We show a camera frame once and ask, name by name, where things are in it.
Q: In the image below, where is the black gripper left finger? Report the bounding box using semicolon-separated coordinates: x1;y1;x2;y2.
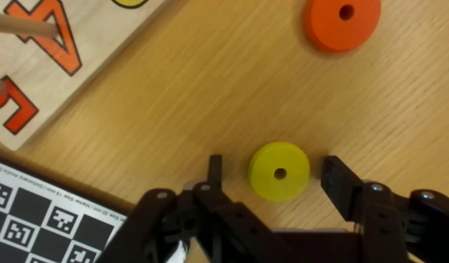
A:
97;153;284;263

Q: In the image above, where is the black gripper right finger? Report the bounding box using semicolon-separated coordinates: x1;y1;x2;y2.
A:
321;153;449;263

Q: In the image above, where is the yellow wooden disc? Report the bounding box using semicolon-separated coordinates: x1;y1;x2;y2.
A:
247;140;312;203

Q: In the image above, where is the orange wooden disc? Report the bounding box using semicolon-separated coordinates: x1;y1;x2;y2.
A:
303;0;383;54

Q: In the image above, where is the black white marker board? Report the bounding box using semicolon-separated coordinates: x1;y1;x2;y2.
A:
0;156;129;263

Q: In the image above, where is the wooden number peg board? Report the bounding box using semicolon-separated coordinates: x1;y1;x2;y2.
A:
0;0;174;152

